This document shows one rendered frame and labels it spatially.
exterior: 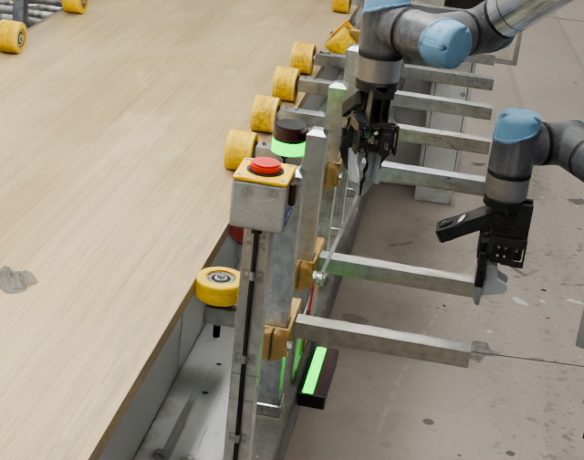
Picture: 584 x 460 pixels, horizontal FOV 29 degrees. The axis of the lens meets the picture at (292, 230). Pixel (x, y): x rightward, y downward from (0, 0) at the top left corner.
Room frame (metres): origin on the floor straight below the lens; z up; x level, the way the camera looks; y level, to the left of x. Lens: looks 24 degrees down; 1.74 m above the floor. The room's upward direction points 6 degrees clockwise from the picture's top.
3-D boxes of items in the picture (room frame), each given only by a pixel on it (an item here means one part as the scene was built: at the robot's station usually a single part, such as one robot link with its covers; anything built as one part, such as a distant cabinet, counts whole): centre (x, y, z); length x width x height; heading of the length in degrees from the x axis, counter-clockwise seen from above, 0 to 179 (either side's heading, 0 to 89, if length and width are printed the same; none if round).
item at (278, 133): (1.86, 0.02, 1.10); 0.06 x 0.06 x 0.02
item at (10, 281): (1.58, 0.43, 0.91); 0.09 x 0.07 x 0.02; 60
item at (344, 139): (1.87, -0.09, 1.09); 0.05 x 0.02 x 0.09; 103
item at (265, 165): (1.35, 0.04, 1.22); 0.04 x 0.04 x 0.02
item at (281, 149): (1.86, 0.02, 1.07); 0.06 x 0.06 x 0.02
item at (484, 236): (1.85, -0.37, 0.97); 0.09 x 0.08 x 0.12; 82
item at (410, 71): (2.88, -0.22, 0.95); 0.50 x 0.04 x 0.04; 82
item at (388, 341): (1.64, -0.09, 0.84); 0.43 x 0.03 x 0.04; 82
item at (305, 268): (1.88, -0.03, 0.85); 0.13 x 0.06 x 0.05; 172
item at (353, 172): (1.85, -0.10, 1.04); 0.06 x 0.03 x 0.09; 13
